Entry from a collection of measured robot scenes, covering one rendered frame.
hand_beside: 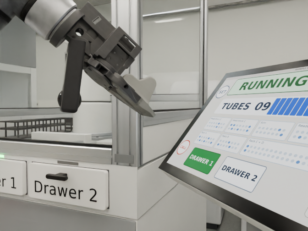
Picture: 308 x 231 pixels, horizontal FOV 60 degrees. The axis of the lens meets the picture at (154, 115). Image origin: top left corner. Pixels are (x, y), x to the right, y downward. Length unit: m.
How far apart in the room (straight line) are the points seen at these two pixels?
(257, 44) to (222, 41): 0.47
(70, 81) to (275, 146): 0.33
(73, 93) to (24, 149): 0.59
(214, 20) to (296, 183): 3.74
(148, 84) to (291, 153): 0.25
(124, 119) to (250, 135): 0.36
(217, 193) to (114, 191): 0.39
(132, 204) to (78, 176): 0.18
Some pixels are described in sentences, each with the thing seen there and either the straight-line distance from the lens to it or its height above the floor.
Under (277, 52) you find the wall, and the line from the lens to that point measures 3.87.
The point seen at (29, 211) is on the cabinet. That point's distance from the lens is 1.02.
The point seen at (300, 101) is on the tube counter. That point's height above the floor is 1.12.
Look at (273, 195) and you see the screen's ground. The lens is 0.40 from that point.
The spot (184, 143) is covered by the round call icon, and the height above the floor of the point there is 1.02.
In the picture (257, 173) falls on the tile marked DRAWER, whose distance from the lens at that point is 0.44.
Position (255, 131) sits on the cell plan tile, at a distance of 0.50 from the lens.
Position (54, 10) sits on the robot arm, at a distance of 0.44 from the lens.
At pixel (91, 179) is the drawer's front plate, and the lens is 0.80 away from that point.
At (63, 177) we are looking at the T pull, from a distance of 0.81.
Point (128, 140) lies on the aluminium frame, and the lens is 0.73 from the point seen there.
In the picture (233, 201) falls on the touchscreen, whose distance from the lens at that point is 0.44.
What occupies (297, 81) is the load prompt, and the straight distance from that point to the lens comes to 0.54.
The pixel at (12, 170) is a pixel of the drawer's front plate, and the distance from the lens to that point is 1.01.
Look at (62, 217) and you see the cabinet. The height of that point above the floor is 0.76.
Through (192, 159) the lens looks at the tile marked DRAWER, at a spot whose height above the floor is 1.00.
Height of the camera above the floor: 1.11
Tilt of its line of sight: 2 degrees down
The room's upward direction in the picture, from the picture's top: straight up
